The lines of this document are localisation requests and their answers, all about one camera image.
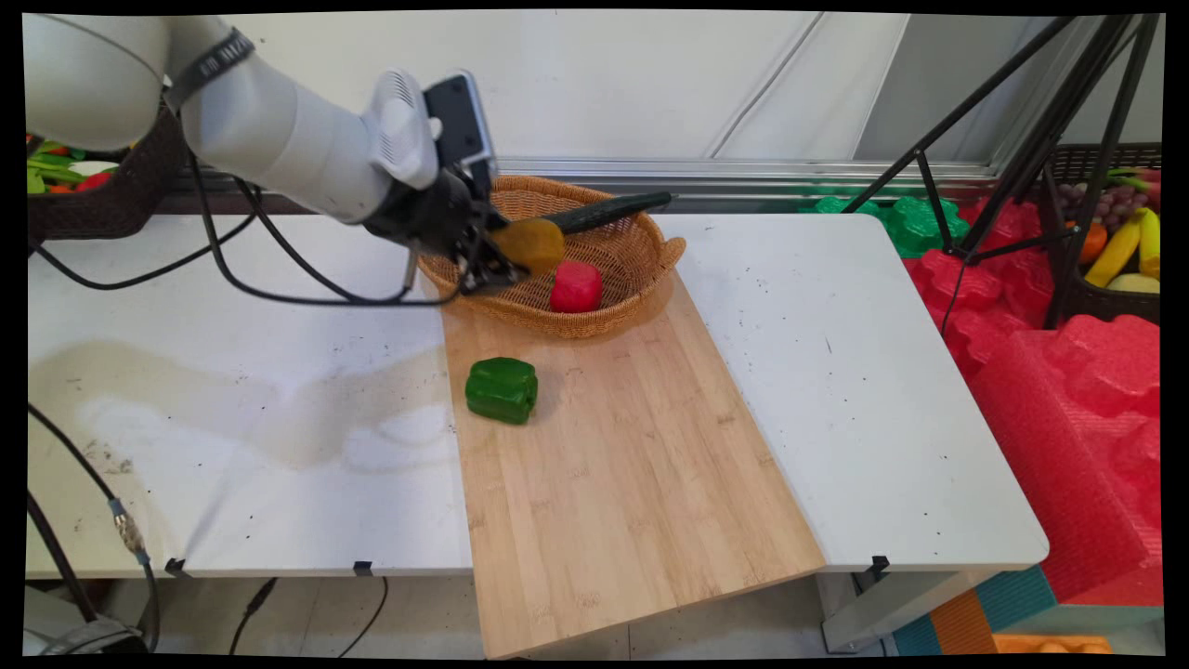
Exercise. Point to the red foam mat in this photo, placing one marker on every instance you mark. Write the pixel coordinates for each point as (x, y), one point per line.
(1068, 418)

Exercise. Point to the yellow toy banana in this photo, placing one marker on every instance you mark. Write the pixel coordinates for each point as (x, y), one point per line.
(1115, 253)
(1150, 242)

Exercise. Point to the dark green toy cucumber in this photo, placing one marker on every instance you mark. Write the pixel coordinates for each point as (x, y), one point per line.
(613, 212)

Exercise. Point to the grey table leg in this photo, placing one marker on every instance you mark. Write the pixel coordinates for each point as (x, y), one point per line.
(892, 609)

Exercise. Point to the purple toy grapes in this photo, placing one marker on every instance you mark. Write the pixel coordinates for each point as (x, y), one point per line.
(1110, 204)

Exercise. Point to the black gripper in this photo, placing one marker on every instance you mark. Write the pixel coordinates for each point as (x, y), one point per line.
(427, 214)

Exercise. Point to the red toy bell pepper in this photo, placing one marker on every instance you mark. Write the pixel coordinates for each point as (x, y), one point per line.
(576, 288)

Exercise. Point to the aluminium window rail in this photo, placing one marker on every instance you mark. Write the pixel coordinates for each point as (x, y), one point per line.
(790, 172)

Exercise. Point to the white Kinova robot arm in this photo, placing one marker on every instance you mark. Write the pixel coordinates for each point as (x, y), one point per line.
(279, 130)

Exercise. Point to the red green toy fruit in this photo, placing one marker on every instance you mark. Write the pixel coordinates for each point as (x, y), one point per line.
(1138, 181)

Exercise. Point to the wooden cutting board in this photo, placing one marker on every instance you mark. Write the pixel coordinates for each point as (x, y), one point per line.
(622, 465)

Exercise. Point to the black tripod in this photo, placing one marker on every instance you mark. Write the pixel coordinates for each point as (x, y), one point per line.
(1050, 139)

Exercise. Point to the pale yellow toy fruit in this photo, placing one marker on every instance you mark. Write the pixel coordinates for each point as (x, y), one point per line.
(1135, 282)

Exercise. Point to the dark wicker fruit basket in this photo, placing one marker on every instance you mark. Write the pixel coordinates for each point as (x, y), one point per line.
(1115, 302)

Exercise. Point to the tan wicker basket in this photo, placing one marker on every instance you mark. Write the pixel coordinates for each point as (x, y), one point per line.
(613, 269)

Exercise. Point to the orange toy fruit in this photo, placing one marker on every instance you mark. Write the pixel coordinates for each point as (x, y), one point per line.
(1093, 243)

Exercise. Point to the yellow toy bell pepper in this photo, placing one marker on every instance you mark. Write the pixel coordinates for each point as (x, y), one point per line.
(531, 245)

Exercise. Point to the green foam mat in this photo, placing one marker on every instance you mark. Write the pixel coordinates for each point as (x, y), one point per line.
(915, 223)

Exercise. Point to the green toy bell pepper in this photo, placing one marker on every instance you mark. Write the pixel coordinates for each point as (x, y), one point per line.
(502, 390)

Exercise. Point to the toy vegetables pile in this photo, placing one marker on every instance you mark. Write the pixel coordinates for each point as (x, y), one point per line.
(65, 175)

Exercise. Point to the blue and orange floor mat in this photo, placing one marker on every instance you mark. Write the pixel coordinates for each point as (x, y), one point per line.
(985, 613)

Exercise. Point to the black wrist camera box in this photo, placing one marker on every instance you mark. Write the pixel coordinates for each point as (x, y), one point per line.
(462, 121)

